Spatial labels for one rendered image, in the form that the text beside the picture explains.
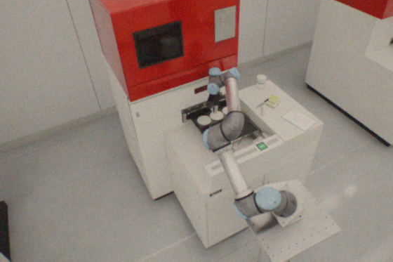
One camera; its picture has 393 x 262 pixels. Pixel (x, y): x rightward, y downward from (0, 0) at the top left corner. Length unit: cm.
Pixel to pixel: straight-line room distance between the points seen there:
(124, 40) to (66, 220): 186
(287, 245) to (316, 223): 22
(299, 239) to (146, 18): 146
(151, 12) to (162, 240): 181
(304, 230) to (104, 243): 167
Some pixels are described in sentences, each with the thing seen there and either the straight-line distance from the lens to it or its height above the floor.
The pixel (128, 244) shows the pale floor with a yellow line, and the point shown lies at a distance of 277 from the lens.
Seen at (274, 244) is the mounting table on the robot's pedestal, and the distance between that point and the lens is 180.
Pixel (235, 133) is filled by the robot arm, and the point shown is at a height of 127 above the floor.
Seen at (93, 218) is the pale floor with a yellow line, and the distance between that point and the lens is 299.
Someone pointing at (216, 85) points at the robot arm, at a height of 130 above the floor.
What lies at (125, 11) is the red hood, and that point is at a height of 181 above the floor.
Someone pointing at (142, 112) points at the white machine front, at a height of 108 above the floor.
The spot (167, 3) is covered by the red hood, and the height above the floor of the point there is 179.
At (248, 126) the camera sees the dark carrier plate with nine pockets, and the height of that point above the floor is 90.
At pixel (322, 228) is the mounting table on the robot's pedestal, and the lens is 191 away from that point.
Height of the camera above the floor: 241
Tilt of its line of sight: 41 degrees down
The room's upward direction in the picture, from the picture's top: 4 degrees counter-clockwise
